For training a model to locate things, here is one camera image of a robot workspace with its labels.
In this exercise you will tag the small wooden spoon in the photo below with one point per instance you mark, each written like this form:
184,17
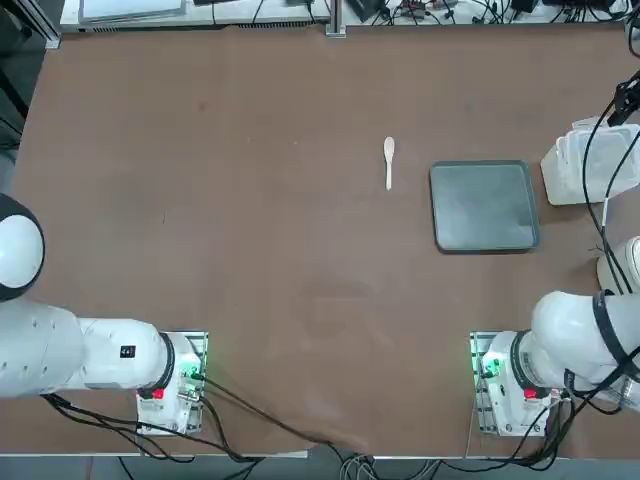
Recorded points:
389,150

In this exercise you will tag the white flat board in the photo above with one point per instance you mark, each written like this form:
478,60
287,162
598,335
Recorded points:
132,10

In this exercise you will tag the dark grey rectangular tray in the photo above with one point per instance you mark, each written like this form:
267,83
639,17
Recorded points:
482,205

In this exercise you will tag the black power adapter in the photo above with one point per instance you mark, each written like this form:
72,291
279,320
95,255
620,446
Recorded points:
367,10

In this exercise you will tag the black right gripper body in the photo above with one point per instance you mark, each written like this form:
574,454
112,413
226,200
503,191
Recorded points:
631,90

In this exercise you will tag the clear plastic container lid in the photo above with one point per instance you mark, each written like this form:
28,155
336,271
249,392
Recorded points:
607,155

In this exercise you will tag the small white round bin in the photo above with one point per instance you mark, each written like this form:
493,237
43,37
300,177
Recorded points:
612,270

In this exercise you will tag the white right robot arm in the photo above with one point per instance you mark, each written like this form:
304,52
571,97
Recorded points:
565,325

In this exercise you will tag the white rectangular container box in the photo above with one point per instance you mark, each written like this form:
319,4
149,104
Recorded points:
557,185

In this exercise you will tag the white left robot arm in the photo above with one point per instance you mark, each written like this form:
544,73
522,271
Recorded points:
75,350

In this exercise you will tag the aluminium frame post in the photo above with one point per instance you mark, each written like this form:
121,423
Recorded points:
335,17

